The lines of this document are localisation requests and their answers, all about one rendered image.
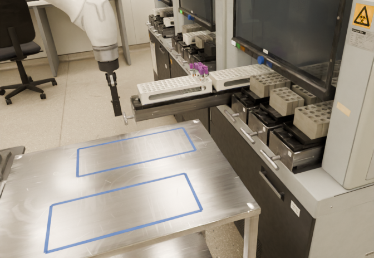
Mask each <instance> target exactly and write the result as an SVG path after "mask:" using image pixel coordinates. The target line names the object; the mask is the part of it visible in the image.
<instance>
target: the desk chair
mask: <svg viewBox="0 0 374 258"><path fill-rule="evenodd" d="M35 36H36V33H35V29H34V26H33V22H32V18H31V14H30V12H29V8H28V4H27V1H26V0H0V62H2V61H7V60H10V61H16V64H17V67H18V71H19V74H20V78H21V81H22V83H21V84H13V85H6V86H1V87H0V95H1V96H3V95H4V94H5V93H6V91H5V89H15V90H14V91H12V92H11V93H9V94H8V95H6V96H5V99H6V100H5V101H6V103H7V105H9V103H10V104H12V102H11V99H10V98H11V97H13V96H15V95H17V94H18V93H20V92H22V91H23V90H25V89H29V90H32V91H35V92H38V93H41V94H40V98H41V99H43V98H44V99H46V94H45V93H43V92H44V91H43V90H42V89H40V88H38V87H36V85H40V84H44V83H47V82H52V85H53V86H54V85H57V82H56V80H55V78H49V79H43V80H37V81H33V80H32V78H31V76H29V77H28V76H27V74H26V72H25V69H24V67H23V64H22V61H21V60H24V59H26V58H27V56H29V55H34V54H37V53H40V52H43V51H40V49H41V47H40V46H39V45H38V44H36V43H35V42H34V41H33V40H34V39H35Z"/></svg>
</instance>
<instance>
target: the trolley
mask: <svg viewBox="0 0 374 258"><path fill-rule="evenodd" d="M260 211H261V208H260V206H259V204H258V203H257V202H256V200H255V199H254V197H253V196H252V195H251V193H250V192H249V190H248V189H247V187H246V186H245V184H244V183H243V182H242V180H241V179H240V177H239V176H238V175H237V173H236V171H235V170H234V169H233V167H232V166H231V164H230V163H229V162H228V160H227V159H226V157H225V156H224V154H223V153H222V151H221V150H220V149H219V147H218V146H217V144H216V143H215V141H214V140H213V138H212V137H211V136H210V134H209V133H208V131H207V130H206V128H205V127H204V125H203V124H202V123H201V121H200V120H199V119H194V120H189V121H184V122H180V123H175V124H169V125H164V126H159V127H156V128H150V129H145V130H139V131H136V132H131V133H125V134H120V135H114V136H111V137H105V138H100V139H95V140H89V141H86V142H80V143H75V144H70V145H65V146H61V147H56V148H51V149H45V150H40V151H36V152H31V153H26V154H20V155H15V156H14V160H13V163H12V166H11V169H10V171H9V175H8V178H7V180H4V181H1V183H0V258H212V255H211V253H210V251H209V248H208V246H207V244H206V236H205V230H206V229H209V228H213V227H217V226H220V225H224V224H226V223H230V222H234V221H237V220H241V219H245V226H244V251H243V258H256V249H257V234H258V220H259V214H260Z"/></svg>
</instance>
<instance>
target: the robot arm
mask: <svg viewBox="0 0 374 258"><path fill-rule="evenodd" d="M44 1H46V2H48V3H50V4H52V5H54V6H56V7H58V8H59V9H61V10H63V11H64V12H66V13H67V14H68V15H69V17H70V19H71V22H72V23H74V24H75V25H77V26H78V27H79V28H81V29H82V30H84V31H86V33H87V36H88V37H89V39H90V41H91V43H92V48H93V53H94V57H95V60H97V62H98V66H99V70H100V71H102V72H107V73H105V76H106V80H107V83H108V86H109V87H110V91H111V96H112V100H111V103H112V106H113V109H114V114H115V116H122V111H121V105H120V100H119V98H120V97H119V96H118V92H117V86H116V85H117V81H116V79H117V77H116V72H114V71H115V70H117V69H118V68H119V60H118V57H119V53H118V50H119V49H118V43H117V26H116V20H115V15H114V11H113V9H112V7H111V5H110V2H109V0H44ZM11 155H12V153H11V151H10V150H5V151H2V152H0V182H1V181H2V180H3V172H4V170H5V167H6V164H7V162H8V159H9V157H10V156H11Z"/></svg>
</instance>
